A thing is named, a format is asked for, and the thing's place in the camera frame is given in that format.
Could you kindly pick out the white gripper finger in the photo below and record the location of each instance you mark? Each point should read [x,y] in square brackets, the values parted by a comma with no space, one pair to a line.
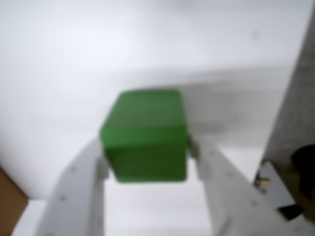
[229,201]
[78,191]

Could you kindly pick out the green cube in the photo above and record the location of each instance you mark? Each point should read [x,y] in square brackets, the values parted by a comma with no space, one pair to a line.
[145,137]

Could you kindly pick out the brown cardboard box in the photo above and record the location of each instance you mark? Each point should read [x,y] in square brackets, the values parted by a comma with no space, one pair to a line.
[9,201]

